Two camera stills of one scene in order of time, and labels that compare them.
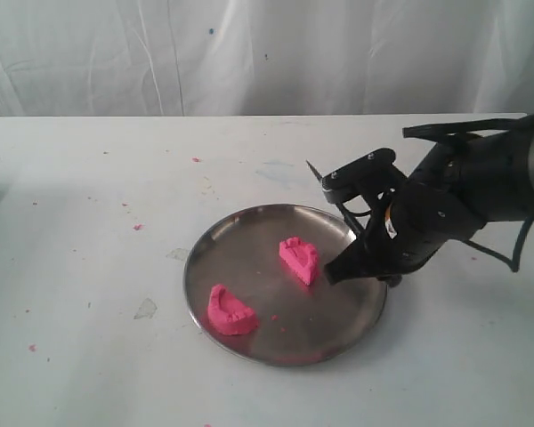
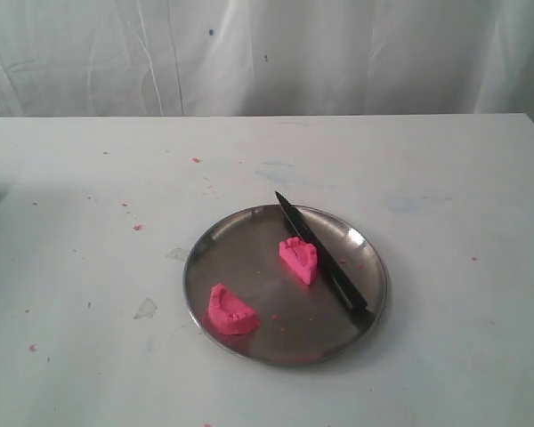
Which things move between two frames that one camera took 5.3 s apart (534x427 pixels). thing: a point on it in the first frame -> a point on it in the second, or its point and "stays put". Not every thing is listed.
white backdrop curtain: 141,58 stays put
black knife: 340,206 -> 349,297
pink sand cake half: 228,314 stays put
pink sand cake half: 300,257 stays put
